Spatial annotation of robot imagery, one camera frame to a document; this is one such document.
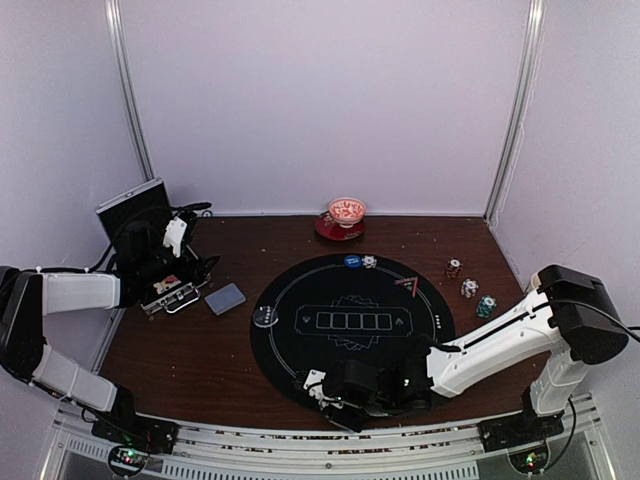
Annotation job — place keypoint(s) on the dark red saucer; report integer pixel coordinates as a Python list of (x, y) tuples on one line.
[(329, 229)]

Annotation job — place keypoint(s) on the black round poker mat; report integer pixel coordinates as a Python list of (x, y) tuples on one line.
[(329, 312)]

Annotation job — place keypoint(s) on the orange black poker chip stack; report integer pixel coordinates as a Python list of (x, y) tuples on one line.
[(453, 268)]

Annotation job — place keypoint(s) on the red white patterned bowl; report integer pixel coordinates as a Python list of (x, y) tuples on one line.
[(347, 211)]

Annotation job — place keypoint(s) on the red black triangle marker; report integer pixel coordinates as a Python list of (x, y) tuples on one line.
[(410, 284)]

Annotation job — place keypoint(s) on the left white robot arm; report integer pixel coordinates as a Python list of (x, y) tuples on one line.
[(27, 297)]

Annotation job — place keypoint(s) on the blue cream poker chip stack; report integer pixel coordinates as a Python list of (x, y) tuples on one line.
[(469, 288)]

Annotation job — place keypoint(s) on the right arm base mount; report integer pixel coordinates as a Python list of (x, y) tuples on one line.
[(525, 441)]

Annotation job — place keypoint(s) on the grey playing card deck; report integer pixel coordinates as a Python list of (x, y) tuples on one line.
[(225, 299)]

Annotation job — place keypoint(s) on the grey dealer button disc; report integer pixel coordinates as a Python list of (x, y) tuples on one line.
[(265, 317)]

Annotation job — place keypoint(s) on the green poker chip stack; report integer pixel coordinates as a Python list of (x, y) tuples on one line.
[(486, 306)]

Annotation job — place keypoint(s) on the blue cream chips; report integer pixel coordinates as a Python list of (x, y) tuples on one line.
[(369, 261)]

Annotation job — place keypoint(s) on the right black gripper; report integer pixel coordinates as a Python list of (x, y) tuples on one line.
[(355, 424)]

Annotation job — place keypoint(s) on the blue small blind button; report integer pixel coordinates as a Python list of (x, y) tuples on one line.
[(353, 261)]

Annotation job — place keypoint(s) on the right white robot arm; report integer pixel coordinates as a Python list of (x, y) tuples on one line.
[(565, 312)]

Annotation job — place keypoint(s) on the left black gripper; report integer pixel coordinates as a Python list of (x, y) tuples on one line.
[(184, 273)]

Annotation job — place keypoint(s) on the aluminium poker case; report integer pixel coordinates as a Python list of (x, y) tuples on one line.
[(111, 213)]

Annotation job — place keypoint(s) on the front aluminium rail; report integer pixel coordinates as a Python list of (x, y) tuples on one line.
[(442, 451)]

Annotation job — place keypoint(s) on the right aluminium frame post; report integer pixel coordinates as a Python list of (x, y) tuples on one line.
[(523, 90)]

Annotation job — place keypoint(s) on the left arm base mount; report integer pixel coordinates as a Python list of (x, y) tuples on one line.
[(133, 448)]

